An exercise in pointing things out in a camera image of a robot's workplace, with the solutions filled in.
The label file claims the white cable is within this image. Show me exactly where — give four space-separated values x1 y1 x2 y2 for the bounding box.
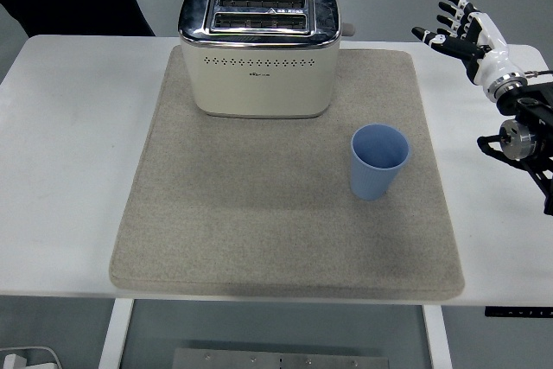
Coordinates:
0 346 62 369

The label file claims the grey felt table mat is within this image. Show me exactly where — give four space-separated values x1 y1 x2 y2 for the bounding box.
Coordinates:
107 47 467 301

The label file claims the black table control panel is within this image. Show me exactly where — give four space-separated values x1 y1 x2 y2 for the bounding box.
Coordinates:
484 306 553 318

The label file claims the white power adapter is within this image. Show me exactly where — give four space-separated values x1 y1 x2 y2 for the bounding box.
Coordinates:
0 353 28 369

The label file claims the blue ribbed plastic cup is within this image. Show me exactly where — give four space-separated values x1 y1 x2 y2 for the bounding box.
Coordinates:
348 123 410 202

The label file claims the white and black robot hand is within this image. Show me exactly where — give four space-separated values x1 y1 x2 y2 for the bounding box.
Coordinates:
411 0 524 90

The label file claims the white table leg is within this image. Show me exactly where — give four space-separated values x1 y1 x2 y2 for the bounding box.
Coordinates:
98 299 136 369
422 304 453 369

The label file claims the cream and chrome toaster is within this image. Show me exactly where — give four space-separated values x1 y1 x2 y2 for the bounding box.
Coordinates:
177 0 358 120

